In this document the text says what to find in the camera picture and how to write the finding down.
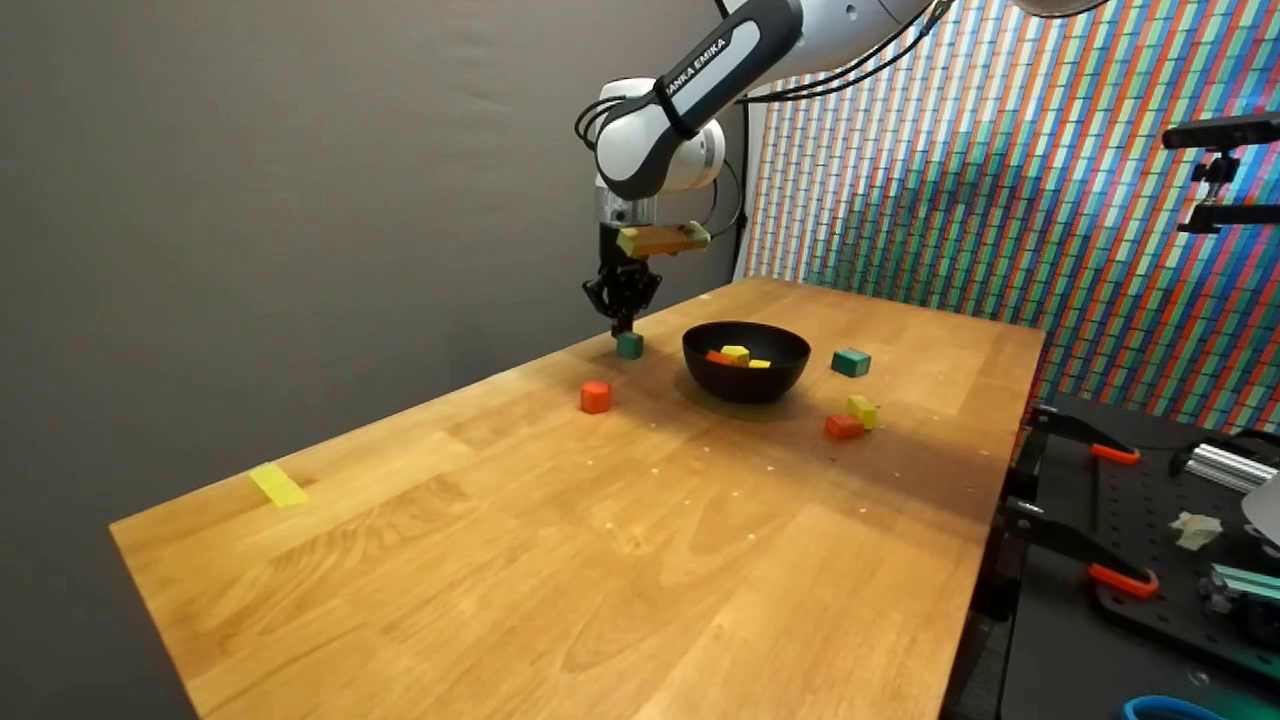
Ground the red cube far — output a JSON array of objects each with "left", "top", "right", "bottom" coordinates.
[{"left": 579, "top": 379, "right": 612, "bottom": 416}]

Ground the yellow tape strip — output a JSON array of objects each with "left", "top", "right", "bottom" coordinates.
[{"left": 248, "top": 465, "right": 307, "bottom": 509}]

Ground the orange-handled clamp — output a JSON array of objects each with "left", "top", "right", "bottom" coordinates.
[{"left": 1033, "top": 403, "right": 1146, "bottom": 469}]

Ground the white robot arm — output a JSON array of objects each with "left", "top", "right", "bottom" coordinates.
[{"left": 573, "top": 0, "right": 948, "bottom": 333}]

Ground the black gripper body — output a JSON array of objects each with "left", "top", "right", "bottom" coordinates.
[{"left": 583, "top": 224, "right": 660, "bottom": 320}]

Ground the large green cube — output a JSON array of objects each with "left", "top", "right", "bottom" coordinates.
[{"left": 833, "top": 349, "right": 874, "bottom": 376}]

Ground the small green cube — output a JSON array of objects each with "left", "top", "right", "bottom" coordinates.
[{"left": 618, "top": 333, "right": 647, "bottom": 360}]

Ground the black perforated side board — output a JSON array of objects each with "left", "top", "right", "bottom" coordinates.
[{"left": 959, "top": 403, "right": 1280, "bottom": 720}]

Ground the yellow cube red side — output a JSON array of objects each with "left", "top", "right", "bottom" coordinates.
[{"left": 824, "top": 416, "right": 866, "bottom": 441}]

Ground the black clamp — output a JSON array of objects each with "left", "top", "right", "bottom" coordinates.
[{"left": 1002, "top": 497, "right": 1161, "bottom": 599}]

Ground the black bowl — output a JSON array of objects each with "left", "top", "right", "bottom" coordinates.
[{"left": 684, "top": 320, "right": 814, "bottom": 403}]

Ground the yellow-green cube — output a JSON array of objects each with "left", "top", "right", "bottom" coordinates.
[{"left": 848, "top": 397, "right": 880, "bottom": 426}]

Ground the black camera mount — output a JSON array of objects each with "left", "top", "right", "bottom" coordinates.
[{"left": 1161, "top": 112, "right": 1280, "bottom": 230}]

